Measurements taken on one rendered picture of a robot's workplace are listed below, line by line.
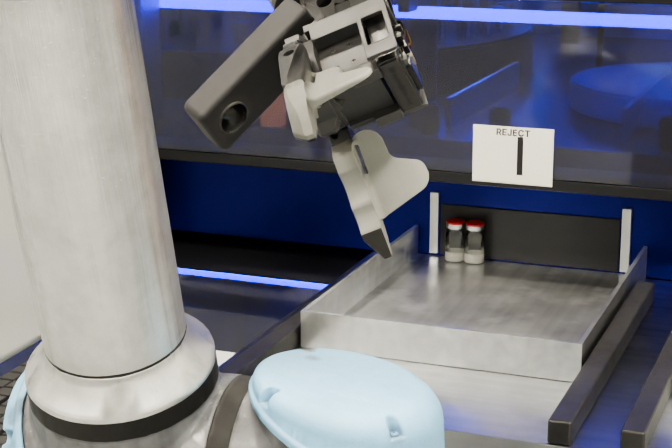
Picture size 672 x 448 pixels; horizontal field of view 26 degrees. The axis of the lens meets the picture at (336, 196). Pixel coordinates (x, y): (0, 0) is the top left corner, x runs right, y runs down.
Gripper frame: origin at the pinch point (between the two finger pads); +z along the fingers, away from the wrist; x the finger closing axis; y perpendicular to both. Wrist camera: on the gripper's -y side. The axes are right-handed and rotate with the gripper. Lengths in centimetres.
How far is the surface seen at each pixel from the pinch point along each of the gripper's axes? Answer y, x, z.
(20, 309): -45, 38, -33
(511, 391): 3.1, 33.3, -1.2
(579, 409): 8.5, 27.9, 5.3
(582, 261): 11, 59, -28
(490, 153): 7, 44, -34
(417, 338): -3.6, 33.6, -9.6
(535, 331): 5.6, 44.0, -12.3
